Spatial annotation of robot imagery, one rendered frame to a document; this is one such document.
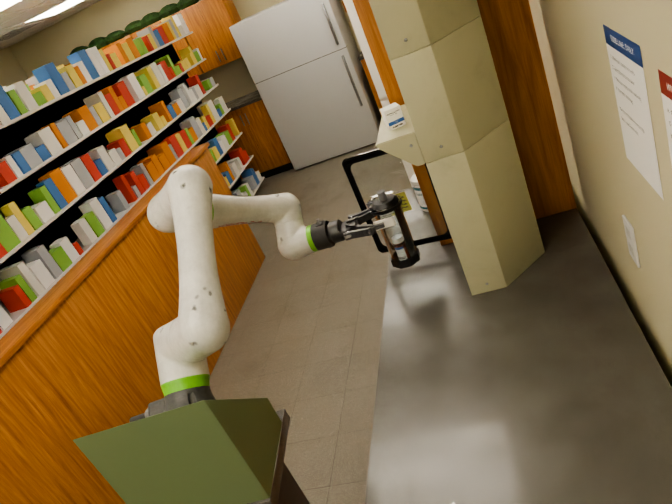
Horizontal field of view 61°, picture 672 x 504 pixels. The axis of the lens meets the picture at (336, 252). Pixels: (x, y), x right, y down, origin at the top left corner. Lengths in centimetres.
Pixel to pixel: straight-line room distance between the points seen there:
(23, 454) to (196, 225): 158
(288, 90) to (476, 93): 522
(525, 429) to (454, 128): 79
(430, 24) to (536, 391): 94
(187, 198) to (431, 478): 92
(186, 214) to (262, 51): 528
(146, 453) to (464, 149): 113
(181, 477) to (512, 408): 82
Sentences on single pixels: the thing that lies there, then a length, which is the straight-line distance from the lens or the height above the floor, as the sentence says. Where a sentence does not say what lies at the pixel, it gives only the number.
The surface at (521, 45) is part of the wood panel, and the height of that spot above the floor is 154.
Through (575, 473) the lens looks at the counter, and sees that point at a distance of 133.
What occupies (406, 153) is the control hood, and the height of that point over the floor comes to 146.
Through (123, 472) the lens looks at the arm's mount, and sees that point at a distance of 158.
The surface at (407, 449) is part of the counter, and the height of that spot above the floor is 94.
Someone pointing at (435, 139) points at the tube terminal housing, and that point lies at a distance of 161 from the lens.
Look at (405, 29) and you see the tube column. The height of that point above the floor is 177.
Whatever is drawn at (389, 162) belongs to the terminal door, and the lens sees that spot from 199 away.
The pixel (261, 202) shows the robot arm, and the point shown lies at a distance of 189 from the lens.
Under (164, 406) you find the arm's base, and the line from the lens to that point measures 161.
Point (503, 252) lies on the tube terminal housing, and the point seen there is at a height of 105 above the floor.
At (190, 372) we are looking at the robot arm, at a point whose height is 124.
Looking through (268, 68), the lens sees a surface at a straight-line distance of 676.
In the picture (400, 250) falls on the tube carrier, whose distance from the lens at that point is 187.
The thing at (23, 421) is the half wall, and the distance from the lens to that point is 285.
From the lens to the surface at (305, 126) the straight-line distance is 685.
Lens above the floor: 198
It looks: 25 degrees down
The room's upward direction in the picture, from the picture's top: 25 degrees counter-clockwise
